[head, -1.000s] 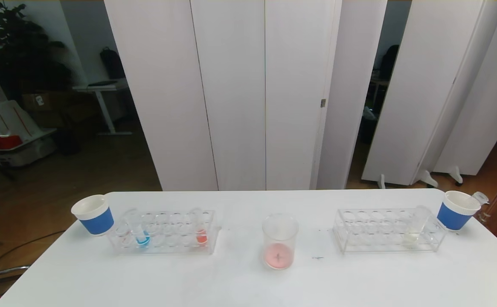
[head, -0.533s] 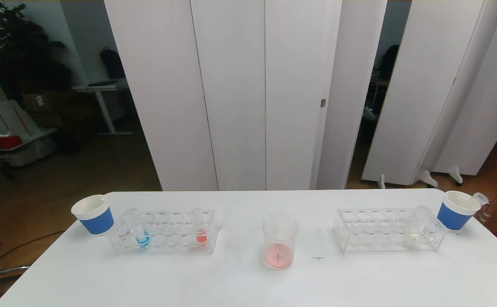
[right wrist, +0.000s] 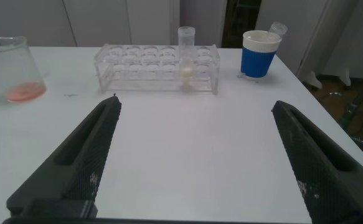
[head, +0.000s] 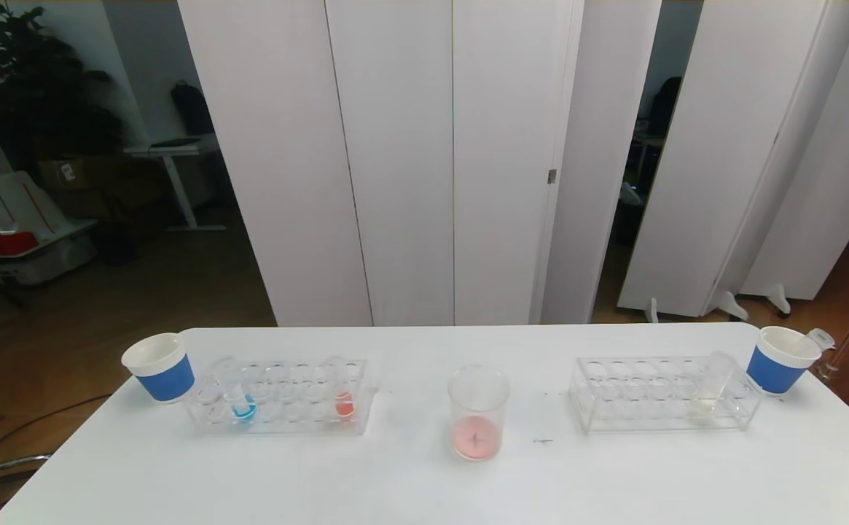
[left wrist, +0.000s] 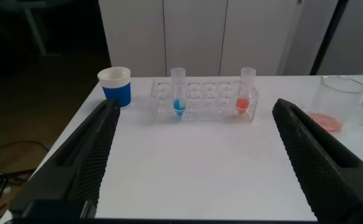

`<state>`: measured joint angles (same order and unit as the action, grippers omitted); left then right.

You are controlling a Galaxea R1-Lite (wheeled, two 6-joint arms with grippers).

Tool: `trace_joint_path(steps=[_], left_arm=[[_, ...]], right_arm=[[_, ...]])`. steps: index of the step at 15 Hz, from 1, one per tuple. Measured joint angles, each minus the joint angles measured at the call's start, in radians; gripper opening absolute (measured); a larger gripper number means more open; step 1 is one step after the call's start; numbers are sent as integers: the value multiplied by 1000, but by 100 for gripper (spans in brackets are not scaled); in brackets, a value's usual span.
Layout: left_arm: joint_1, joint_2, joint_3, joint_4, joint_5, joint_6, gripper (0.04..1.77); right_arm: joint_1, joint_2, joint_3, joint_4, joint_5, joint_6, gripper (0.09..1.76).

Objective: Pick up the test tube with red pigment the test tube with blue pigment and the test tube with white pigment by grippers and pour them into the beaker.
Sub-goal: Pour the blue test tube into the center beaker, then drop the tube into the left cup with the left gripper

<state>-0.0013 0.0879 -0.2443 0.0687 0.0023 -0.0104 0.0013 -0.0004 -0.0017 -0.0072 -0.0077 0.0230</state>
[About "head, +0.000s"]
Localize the blue and white paper cup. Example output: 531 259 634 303
746 326 823 395
121 332 196 403

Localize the clear plastic test tube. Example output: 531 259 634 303
797 328 837 354

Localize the grey metal frame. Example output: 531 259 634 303
0 405 53 515

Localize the black floor cable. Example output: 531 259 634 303
0 394 113 467

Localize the black backpack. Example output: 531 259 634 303
171 80 216 136

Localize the white folding partition with feet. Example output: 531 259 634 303
617 0 849 323

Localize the white standing desk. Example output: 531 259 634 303
124 136 227 233

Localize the black chair behind partitions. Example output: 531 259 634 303
646 76 684 136

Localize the test tube with blue liquid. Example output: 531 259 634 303
214 357 259 424

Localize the dark green potted plant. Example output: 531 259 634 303
0 0 125 176

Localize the clear acrylic test tube rack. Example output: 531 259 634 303
184 357 380 437
568 355 766 434

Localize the white machine base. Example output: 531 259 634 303
0 69 98 287

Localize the test tube with yellowish liquid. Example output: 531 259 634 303
690 351 737 424

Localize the test tube with red liquid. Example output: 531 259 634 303
324 355 357 421

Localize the clear glass beaker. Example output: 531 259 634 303
447 365 511 463

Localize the brown cardboard box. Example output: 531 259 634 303
36 157 108 194

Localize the white folding partition with hinge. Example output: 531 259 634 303
178 0 662 327

